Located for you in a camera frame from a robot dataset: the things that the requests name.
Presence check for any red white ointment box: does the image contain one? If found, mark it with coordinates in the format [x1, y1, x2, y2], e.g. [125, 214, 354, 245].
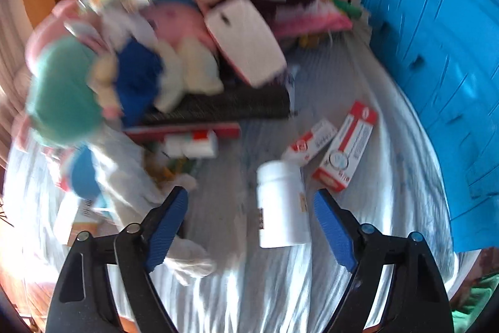
[312, 100, 378, 192]

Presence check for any white medicine bottle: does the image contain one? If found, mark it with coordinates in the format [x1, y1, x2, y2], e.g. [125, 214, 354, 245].
[256, 160, 310, 248]

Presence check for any white towel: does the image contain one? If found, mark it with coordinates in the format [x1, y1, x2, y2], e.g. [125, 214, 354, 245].
[89, 126, 216, 286]

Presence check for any long red white box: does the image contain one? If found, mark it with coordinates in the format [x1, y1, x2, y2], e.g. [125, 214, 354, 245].
[124, 122, 241, 144]

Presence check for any light blue bed sheet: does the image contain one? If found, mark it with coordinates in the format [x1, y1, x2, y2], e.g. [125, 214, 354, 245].
[3, 40, 481, 333]

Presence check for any green-bodied pink pig plush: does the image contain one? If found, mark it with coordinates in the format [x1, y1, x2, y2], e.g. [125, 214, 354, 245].
[25, 0, 113, 147]

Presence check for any white bear plush blue dress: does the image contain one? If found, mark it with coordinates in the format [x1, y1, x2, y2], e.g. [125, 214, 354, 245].
[88, 37, 224, 128]

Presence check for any black keyboard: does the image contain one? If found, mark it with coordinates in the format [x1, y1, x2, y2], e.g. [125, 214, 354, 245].
[141, 85, 292, 126]

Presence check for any blue plastic crate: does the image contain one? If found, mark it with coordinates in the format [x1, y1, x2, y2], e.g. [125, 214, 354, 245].
[362, 0, 498, 252]

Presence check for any pink printed bag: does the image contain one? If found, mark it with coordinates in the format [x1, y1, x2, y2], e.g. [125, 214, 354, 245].
[270, 0, 353, 40]

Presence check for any pink white large box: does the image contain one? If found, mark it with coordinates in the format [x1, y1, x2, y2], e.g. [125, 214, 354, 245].
[205, 0, 287, 88]

